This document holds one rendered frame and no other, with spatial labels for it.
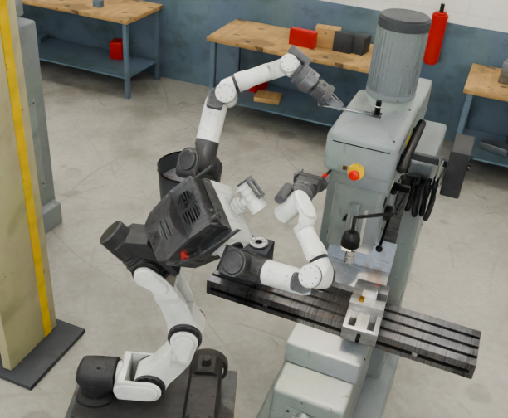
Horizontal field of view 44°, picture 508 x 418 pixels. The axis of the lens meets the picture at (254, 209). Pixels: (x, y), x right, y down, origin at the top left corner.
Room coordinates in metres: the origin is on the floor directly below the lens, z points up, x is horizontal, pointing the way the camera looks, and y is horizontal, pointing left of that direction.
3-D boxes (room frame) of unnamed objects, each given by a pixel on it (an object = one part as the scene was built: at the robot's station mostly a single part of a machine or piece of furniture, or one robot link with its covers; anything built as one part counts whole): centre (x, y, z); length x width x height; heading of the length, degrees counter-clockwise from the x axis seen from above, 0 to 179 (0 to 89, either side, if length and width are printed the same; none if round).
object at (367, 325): (2.16, -0.53, 1.00); 0.35 x 0.15 x 0.11; 163
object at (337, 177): (2.27, -0.45, 1.68); 0.34 x 0.24 x 0.10; 160
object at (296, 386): (2.21, -0.42, 0.45); 0.81 x 0.32 x 0.60; 160
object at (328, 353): (2.23, -0.43, 0.81); 0.50 x 0.35 x 0.12; 160
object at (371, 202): (2.23, -0.43, 1.47); 0.21 x 0.19 x 0.32; 70
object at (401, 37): (2.47, -0.51, 2.05); 0.20 x 0.20 x 0.32
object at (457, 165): (2.40, -0.85, 1.62); 0.20 x 0.09 x 0.21; 160
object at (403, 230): (2.81, -0.64, 0.78); 0.50 x 0.47 x 1.56; 160
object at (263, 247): (2.41, 0.01, 1.05); 0.22 x 0.12 x 0.20; 73
